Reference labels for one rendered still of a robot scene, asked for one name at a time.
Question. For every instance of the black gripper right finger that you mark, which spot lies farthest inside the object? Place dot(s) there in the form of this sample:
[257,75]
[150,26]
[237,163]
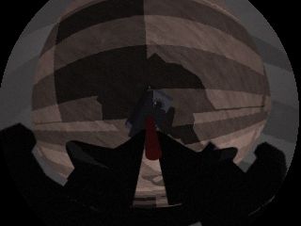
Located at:
[181,166]

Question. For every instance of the dark red peg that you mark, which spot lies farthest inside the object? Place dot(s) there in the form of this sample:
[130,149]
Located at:
[153,148]

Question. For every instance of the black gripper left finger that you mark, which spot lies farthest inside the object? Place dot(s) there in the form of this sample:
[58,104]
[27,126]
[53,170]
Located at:
[124,162]

